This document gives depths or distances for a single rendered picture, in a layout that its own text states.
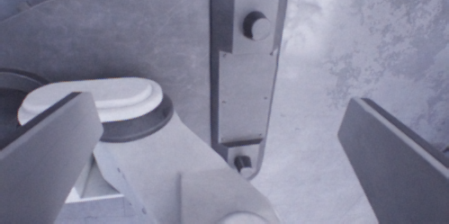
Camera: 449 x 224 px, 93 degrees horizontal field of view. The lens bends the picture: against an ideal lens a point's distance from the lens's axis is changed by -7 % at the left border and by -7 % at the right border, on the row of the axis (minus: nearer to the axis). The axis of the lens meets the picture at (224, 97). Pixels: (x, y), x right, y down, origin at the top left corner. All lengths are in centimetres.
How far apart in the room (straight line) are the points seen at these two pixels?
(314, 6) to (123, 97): 57
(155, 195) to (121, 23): 31
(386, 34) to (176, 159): 80
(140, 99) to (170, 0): 19
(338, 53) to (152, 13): 60
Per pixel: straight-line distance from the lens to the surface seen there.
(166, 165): 30
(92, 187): 49
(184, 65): 48
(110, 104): 35
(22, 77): 55
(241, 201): 23
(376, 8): 87
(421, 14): 102
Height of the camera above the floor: 61
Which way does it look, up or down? 57 degrees down
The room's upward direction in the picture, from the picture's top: 159 degrees clockwise
